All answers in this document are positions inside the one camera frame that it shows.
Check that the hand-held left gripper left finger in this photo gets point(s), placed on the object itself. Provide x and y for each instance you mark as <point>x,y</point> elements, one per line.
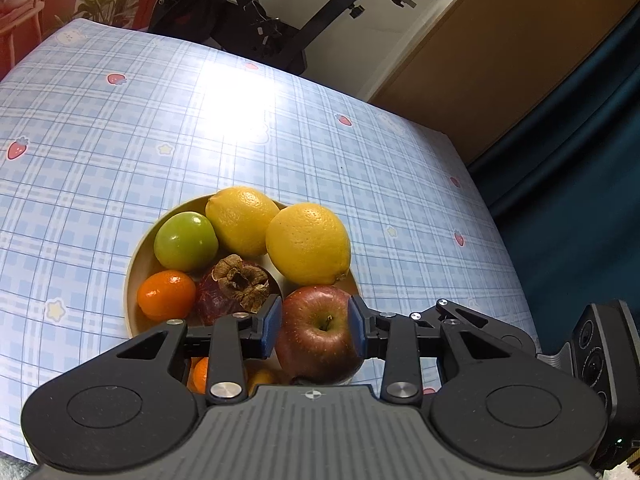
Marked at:
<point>271,330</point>

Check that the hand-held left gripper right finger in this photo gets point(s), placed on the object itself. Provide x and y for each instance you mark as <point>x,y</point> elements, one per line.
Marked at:
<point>359,330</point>

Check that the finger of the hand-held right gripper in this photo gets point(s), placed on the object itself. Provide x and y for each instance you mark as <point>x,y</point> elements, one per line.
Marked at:
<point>520,342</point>

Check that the red apple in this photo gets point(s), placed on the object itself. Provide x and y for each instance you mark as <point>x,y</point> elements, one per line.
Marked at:
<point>315,340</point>

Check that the small orange tangerine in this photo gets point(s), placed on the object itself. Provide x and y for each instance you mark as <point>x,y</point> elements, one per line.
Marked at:
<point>166,296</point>
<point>260,379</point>
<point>200,375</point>

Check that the purple mangosteen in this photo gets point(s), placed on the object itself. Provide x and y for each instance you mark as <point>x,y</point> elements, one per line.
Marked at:
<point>225,290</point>

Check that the yellow lemon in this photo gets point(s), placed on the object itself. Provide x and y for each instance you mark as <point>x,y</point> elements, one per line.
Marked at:
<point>242,220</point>
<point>307,245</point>

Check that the green jujube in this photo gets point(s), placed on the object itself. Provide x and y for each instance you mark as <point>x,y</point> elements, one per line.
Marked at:
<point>185,242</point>

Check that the cream oval plate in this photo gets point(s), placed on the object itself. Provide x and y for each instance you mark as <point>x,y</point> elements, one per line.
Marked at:
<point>131,310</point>

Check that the dark blue curtain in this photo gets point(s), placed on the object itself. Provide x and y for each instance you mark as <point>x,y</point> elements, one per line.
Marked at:
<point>575,185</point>

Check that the brown wooden door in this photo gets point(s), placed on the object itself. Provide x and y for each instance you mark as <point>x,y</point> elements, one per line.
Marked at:
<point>500,35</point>

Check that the black exercise bike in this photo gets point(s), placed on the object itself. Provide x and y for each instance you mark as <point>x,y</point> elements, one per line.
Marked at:
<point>190,5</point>

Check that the red chair with potted plant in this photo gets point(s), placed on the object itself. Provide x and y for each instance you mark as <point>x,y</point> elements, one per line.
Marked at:
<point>25,10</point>

